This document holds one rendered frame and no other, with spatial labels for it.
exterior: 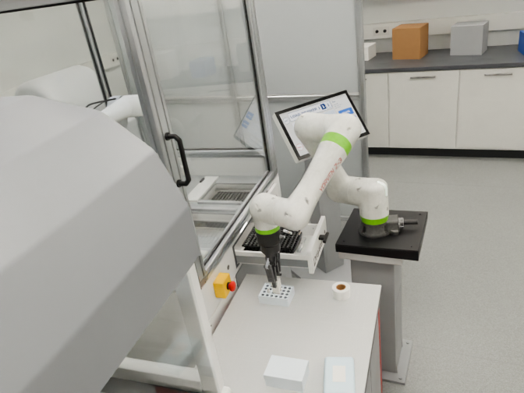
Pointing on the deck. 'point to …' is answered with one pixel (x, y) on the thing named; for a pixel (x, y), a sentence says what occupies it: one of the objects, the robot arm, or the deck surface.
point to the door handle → (181, 159)
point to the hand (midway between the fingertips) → (276, 285)
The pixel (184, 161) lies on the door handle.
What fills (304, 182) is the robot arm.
